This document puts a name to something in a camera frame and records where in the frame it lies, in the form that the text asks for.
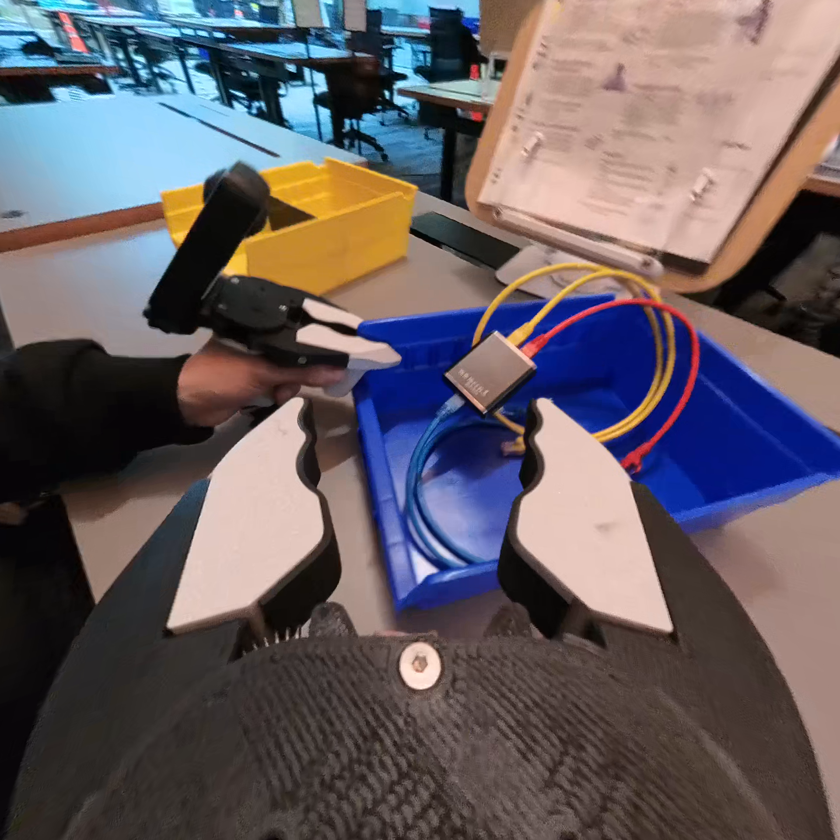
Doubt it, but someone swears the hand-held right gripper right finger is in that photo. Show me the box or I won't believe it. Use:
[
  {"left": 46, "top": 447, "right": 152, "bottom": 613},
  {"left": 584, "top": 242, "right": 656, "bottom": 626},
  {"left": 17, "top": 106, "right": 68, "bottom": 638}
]
[{"left": 497, "top": 397, "right": 677, "bottom": 643}]

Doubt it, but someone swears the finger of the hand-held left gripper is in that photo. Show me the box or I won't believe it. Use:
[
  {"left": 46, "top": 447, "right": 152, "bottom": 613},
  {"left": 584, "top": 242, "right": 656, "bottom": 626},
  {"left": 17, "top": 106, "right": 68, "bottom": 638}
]
[
  {"left": 295, "top": 325, "right": 403, "bottom": 370},
  {"left": 303, "top": 297, "right": 365, "bottom": 329}
]

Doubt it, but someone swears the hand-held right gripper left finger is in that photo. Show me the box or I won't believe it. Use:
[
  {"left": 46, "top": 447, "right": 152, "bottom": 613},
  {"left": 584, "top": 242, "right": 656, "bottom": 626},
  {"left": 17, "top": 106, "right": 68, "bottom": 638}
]
[{"left": 165, "top": 397, "right": 343, "bottom": 641}]

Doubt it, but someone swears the yellow plastic bin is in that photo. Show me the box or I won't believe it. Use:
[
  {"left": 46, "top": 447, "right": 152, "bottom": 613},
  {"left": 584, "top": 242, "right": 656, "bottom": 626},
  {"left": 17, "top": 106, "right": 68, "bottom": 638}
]
[{"left": 161, "top": 157, "right": 419, "bottom": 296}]

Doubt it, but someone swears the black network adapter box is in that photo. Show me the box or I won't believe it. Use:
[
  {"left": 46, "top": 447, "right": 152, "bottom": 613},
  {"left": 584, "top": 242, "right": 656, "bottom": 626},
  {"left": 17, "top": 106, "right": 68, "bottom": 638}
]
[{"left": 444, "top": 331, "right": 537, "bottom": 416}]

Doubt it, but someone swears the blue ethernet cable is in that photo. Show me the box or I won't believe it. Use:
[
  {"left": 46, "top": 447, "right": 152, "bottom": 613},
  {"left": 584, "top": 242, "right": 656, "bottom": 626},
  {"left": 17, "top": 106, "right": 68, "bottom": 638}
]
[{"left": 406, "top": 394, "right": 527, "bottom": 569}]

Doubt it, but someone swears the blue plastic bin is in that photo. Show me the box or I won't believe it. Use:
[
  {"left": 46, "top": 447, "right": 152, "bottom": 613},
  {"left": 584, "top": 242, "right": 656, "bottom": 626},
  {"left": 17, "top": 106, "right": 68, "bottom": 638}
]
[{"left": 353, "top": 293, "right": 840, "bottom": 611}]

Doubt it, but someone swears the yellow ethernet cable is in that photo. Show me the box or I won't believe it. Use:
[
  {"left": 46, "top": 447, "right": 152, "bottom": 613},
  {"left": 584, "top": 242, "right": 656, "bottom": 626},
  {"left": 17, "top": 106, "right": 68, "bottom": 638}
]
[{"left": 472, "top": 262, "right": 677, "bottom": 458}]

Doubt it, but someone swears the red ethernet cable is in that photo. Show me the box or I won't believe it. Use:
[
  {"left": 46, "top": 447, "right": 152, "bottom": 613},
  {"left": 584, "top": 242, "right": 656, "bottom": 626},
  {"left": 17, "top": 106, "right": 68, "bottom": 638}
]
[{"left": 525, "top": 298, "right": 701, "bottom": 475}]

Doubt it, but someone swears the person's left forearm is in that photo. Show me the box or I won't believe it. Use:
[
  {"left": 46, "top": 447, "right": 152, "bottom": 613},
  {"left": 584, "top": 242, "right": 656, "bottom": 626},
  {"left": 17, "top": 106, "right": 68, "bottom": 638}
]
[{"left": 0, "top": 339, "right": 215, "bottom": 501}]

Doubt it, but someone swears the grey desk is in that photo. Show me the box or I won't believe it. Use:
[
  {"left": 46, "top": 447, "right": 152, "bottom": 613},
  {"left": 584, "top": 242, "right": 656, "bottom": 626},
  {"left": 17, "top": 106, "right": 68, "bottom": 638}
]
[
  {"left": 0, "top": 94, "right": 370, "bottom": 254},
  {"left": 0, "top": 190, "right": 840, "bottom": 840}
]

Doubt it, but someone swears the person's left hand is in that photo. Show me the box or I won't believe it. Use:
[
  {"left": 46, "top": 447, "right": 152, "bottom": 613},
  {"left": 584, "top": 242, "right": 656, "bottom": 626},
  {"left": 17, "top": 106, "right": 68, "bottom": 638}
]
[{"left": 176, "top": 339, "right": 343, "bottom": 429}]

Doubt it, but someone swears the black flat board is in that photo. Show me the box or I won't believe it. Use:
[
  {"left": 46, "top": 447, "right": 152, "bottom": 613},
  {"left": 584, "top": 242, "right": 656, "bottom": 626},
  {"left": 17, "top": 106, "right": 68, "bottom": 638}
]
[{"left": 410, "top": 211, "right": 521, "bottom": 270}]

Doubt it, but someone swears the black office chair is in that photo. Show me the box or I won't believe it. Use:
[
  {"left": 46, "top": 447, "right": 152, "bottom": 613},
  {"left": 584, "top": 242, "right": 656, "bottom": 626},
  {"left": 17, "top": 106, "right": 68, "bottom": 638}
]
[
  {"left": 415, "top": 7, "right": 487, "bottom": 83},
  {"left": 314, "top": 10, "right": 409, "bottom": 161}
]

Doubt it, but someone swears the person's black clothing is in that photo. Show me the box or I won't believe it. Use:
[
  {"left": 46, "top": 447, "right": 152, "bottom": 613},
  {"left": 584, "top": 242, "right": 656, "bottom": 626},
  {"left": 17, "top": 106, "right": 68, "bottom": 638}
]
[{"left": 0, "top": 486, "right": 99, "bottom": 808}]

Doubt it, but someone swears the background work table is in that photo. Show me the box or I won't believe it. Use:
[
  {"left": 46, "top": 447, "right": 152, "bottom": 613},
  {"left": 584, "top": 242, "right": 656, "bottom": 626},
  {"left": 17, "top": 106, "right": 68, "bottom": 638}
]
[
  {"left": 397, "top": 79, "right": 503, "bottom": 201},
  {"left": 217, "top": 39, "right": 378, "bottom": 148}
]

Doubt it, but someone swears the instruction sheet on stand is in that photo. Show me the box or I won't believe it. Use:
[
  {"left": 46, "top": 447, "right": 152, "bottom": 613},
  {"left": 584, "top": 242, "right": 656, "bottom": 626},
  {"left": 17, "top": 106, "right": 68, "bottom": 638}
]
[{"left": 465, "top": 0, "right": 840, "bottom": 301}]

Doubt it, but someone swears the printed instruction sheet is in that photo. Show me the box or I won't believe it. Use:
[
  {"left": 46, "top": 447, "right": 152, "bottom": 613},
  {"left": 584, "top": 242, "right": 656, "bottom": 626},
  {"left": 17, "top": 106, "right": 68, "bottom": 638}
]
[{"left": 478, "top": 0, "right": 840, "bottom": 263}]

